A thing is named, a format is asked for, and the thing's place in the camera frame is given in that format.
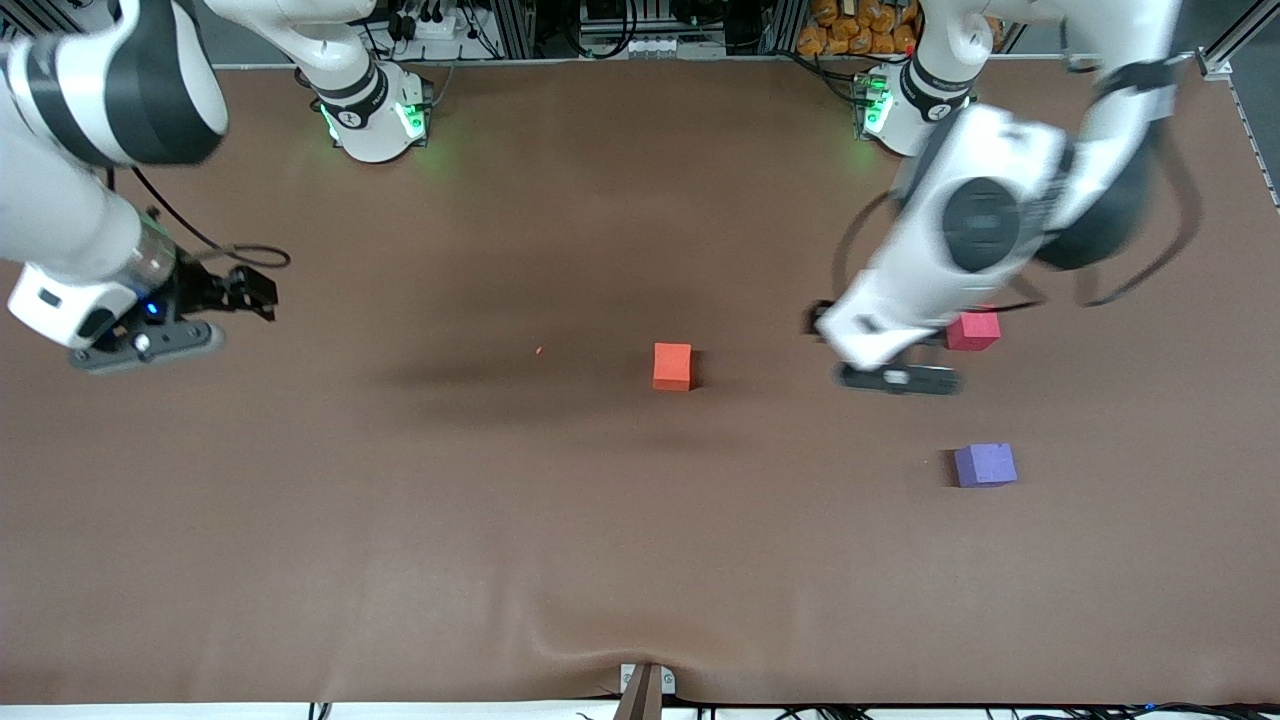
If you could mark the purple foam block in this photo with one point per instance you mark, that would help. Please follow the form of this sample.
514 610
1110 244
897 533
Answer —
985 465

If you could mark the green lit controller board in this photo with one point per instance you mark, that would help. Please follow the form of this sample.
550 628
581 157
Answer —
868 100

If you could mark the grey metal clamp bracket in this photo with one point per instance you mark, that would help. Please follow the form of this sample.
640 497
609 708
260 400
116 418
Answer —
627 680

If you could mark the white power strip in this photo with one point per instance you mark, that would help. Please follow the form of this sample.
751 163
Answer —
430 28

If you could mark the red foam block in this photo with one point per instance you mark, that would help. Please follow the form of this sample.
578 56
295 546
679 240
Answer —
978 332

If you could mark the aluminium frame profile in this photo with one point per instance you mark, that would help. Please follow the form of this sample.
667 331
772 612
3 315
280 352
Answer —
1245 25

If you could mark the brown table cover mat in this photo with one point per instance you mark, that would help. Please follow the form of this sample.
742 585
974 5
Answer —
640 550

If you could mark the white connector block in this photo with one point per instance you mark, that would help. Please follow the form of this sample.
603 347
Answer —
655 45

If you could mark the orange foam block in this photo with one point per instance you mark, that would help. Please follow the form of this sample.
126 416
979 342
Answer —
672 366

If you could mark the brown support bar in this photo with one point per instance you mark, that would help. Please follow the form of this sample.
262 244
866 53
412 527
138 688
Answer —
640 700

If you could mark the metal corner bracket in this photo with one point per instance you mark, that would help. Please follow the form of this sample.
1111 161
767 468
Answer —
1215 66

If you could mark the aluminium frame post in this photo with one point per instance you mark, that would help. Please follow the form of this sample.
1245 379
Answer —
512 25
785 25

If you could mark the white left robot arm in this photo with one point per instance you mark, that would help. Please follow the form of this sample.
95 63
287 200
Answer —
980 225

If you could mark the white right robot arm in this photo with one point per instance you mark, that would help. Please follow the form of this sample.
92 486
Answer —
100 90

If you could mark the pile of orange bags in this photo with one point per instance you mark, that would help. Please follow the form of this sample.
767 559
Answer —
850 30

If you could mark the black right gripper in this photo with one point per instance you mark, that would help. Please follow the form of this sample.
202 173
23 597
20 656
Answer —
197 292

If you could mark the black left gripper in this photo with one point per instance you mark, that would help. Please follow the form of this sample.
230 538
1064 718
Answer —
819 311

